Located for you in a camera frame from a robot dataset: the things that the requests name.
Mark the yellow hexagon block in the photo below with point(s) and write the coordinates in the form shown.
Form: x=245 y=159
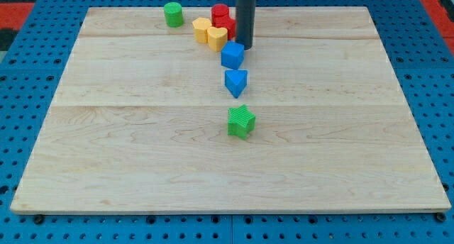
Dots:
x=200 y=26

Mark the blue cube block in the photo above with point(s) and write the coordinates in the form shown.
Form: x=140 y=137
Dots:
x=232 y=55

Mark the green cylinder block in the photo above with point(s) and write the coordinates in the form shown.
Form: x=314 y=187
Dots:
x=173 y=14

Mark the red star block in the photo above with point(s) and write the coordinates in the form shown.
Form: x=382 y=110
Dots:
x=228 y=23

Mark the blue triangle block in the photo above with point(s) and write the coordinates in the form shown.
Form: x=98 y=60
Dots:
x=236 y=81

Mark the light wooden board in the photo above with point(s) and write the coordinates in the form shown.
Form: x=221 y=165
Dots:
x=138 y=122

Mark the red cylinder block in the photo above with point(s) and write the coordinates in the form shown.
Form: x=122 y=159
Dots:
x=219 y=11

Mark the green star block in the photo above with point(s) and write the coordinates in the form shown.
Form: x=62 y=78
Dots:
x=240 y=121

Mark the yellow heart block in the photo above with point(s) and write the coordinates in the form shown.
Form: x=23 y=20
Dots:
x=217 y=38

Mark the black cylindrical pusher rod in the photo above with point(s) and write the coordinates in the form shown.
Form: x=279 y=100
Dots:
x=245 y=17

